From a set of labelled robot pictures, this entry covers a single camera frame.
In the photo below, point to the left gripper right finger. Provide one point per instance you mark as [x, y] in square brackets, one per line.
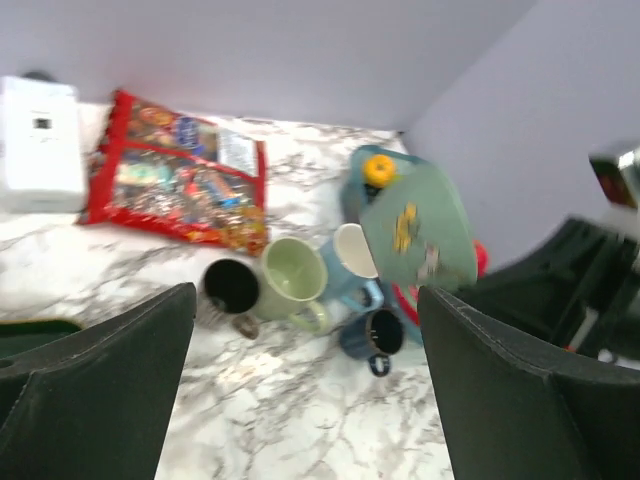
[515, 407]

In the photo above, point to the green teal mug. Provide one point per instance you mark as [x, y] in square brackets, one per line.
[418, 233]

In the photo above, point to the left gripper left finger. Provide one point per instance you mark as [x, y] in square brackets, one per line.
[96, 404]

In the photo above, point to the dark green tray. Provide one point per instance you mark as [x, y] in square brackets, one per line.
[24, 335]

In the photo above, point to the white power strip box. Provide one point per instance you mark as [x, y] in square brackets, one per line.
[42, 165]

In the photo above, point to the light green mug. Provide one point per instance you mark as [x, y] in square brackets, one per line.
[292, 276]

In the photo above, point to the orange fruit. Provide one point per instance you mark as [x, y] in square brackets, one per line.
[379, 171]

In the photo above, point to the light blue mug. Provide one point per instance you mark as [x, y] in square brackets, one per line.
[352, 275]

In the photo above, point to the red snack bag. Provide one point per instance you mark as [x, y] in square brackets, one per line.
[177, 175]

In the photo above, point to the teal plastic fruit bowl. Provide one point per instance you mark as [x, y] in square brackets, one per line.
[355, 195]

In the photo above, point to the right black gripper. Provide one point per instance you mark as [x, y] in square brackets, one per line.
[571, 291]

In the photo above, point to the brown striped mug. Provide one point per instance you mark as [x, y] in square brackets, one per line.
[232, 290]

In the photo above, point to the dark blue mug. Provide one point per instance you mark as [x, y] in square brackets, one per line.
[373, 337]

